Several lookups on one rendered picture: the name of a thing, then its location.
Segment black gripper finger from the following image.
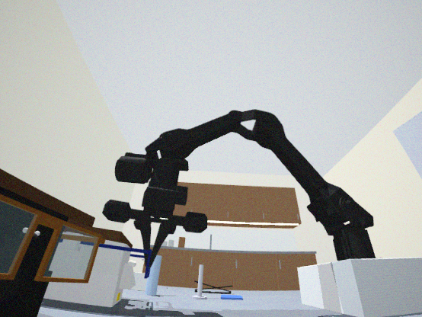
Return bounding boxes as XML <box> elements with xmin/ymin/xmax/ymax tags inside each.
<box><xmin>149</xmin><ymin>223</ymin><xmax>176</xmax><ymax>267</ymax></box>
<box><xmin>133</xmin><ymin>221</ymin><xmax>152</xmax><ymax>266</ymax></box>

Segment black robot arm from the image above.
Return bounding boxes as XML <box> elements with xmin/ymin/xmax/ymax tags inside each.
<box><xmin>115</xmin><ymin>109</ymin><xmax>376</xmax><ymax>261</ymax></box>

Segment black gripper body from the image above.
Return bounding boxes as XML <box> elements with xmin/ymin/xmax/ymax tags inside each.
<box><xmin>102</xmin><ymin>179</ymin><xmax>208</xmax><ymax>233</ymax></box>

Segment navy glasses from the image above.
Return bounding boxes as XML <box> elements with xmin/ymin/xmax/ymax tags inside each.
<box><xmin>99</xmin><ymin>244</ymin><xmax>152</xmax><ymax>278</ymax></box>

